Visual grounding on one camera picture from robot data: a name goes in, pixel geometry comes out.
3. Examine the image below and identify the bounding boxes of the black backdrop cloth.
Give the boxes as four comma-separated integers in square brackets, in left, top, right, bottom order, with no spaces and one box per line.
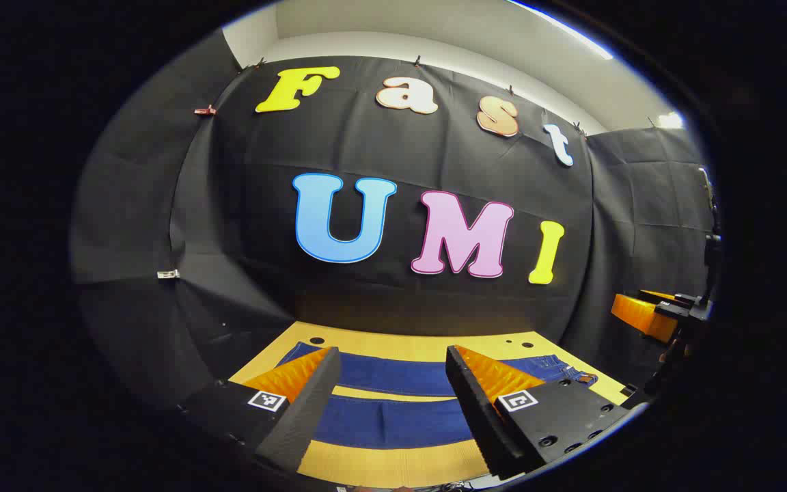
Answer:
[69,31,719,411]

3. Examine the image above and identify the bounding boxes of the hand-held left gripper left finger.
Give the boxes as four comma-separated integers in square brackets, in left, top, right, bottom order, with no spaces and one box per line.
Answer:
[178,346,343,476]

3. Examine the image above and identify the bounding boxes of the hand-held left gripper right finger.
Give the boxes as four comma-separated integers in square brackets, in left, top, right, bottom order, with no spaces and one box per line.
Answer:
[445,344,633,480]

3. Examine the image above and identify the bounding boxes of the blue jeans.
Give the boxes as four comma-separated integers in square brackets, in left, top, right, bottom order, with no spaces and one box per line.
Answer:
[276,342,599,450]

